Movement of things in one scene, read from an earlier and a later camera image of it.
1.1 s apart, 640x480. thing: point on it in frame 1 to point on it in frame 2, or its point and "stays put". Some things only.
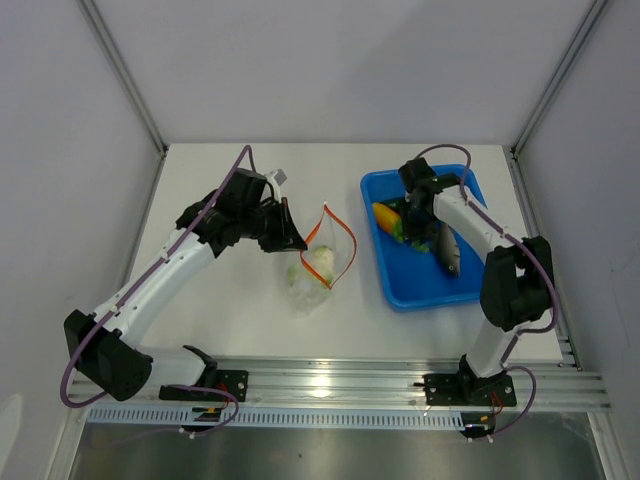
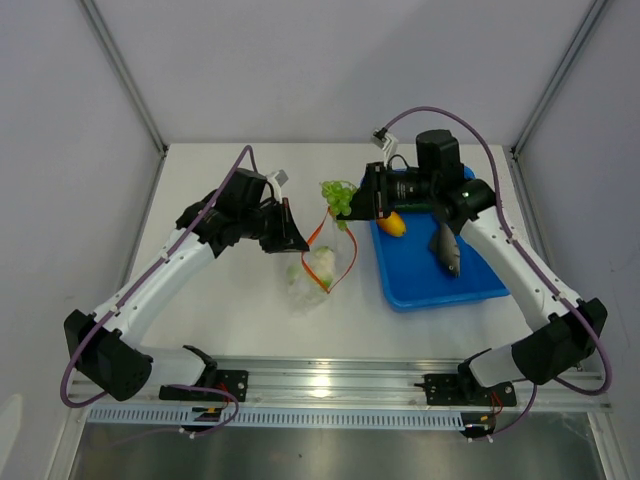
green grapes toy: (421, 246) to (338, 195)
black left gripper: (287, 238) stays put
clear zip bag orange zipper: (331, 247) stays put
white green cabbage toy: (314, 275) stays put
